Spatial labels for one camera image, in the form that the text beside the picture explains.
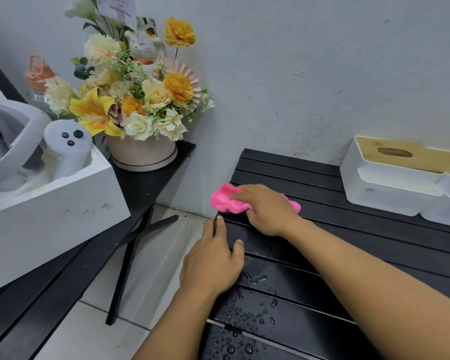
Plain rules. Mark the person's left hand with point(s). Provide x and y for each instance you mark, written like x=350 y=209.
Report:
x=210 y=264

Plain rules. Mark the person's right hand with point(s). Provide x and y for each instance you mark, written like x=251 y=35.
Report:
x=270 y=211

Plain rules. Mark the person's right fingers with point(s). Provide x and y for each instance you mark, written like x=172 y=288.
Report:
x=245 y=194

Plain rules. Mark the person's left thumb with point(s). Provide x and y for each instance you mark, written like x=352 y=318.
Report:
x=239 y=250

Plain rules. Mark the pink cleaning cloth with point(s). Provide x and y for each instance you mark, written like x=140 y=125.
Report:
x=223 y=201

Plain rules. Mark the black slatted folding table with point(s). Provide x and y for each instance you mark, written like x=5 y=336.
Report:
x=273 y=299

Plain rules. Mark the person's right forearm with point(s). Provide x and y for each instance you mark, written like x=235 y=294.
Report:
x=378 y=292

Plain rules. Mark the person's left forearm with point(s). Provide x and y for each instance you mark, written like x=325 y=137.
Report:
x=180 y=326

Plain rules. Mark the black side table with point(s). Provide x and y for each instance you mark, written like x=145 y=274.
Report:
x=144 y=185

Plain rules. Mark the pink round flower pot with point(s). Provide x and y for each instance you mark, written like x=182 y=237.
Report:
x=142 y=153

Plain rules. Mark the pink pleated paper fan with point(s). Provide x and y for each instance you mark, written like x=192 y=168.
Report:
x=193 y=76

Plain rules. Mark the white tissue box wooden lid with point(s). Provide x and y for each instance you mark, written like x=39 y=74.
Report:
x=382 y=183

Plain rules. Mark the artificial flower bouquet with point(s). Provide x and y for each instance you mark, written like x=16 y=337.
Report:
x=135 y=97

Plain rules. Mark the white lucky cat figurine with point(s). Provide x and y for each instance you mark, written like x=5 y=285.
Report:
x=144 y=44

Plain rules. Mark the white packaging box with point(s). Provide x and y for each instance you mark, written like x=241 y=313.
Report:
x=60 y=221

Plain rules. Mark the white VR controller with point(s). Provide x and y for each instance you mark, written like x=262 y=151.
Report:
x=69 y=146

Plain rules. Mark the white paper card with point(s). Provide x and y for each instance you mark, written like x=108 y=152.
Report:
x=116 y=7

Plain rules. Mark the white VR headset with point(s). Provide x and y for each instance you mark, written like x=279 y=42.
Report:
x=22 y=123

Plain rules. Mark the clear bottle with orange lid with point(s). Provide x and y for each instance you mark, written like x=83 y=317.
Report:
x=37 y=74

